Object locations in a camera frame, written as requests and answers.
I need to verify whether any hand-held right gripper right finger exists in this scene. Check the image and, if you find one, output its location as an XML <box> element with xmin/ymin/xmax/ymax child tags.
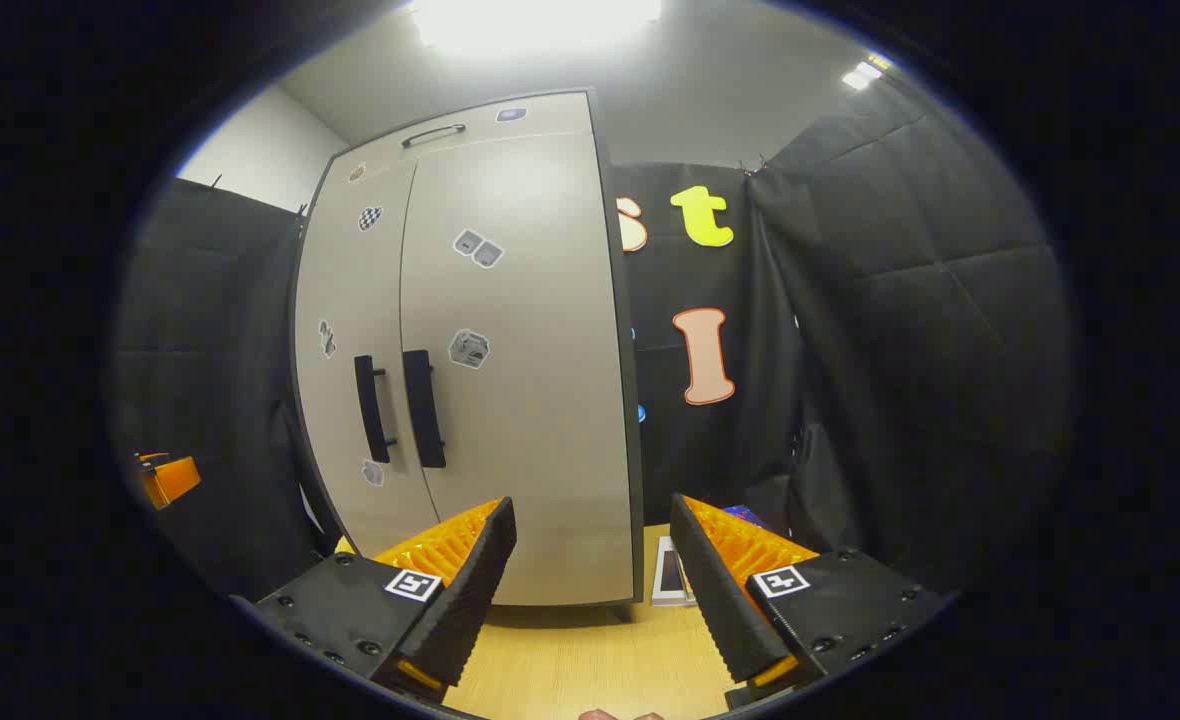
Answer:
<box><xmin>670</xmin><ymin>493</ymin><xmax>951</xmax><ymax>711</ymax></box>

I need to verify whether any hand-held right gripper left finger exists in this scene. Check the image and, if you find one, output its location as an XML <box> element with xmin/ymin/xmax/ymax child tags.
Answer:
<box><xmin>250</xmin><ymin>497</ymin><xmax>518</xmax><ymax>701</ymax></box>

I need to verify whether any black door handle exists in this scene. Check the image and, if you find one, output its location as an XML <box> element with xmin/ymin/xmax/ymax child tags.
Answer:
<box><xmin>402</xmin><ymin>349</ymin><xmax>448</xmax><ymax>469</ymax></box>
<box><xmin>353</xmin><ymin>354</ymin><xmax>398</xmax><ymax>464</ymax></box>

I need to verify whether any grey double-door shoe cabinet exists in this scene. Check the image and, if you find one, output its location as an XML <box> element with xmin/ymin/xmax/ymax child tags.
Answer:
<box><xmin>290</xmin><ymin>88</ymin><xmax>646</xmax><ymax>609</ymax></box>

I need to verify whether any thin black drawer handle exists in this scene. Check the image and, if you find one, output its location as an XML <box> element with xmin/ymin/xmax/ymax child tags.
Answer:
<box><xmin>400</xmin><ymin>123</ymin><xmax>468</xmax><ymax>149</ymax></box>

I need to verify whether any black backdrop cloth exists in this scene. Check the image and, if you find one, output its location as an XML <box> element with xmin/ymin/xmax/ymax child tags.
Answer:
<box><xmin>115</xmin><ymin>80</ymin><xmax>1076</xmax><ymax>601</ymax></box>

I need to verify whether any small ceiling light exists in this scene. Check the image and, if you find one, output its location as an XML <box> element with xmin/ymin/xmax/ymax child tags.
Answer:
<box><xmin>842</xmin><ymin>55</ymin><xmax>891</xmax><ymax>91</ymax></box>

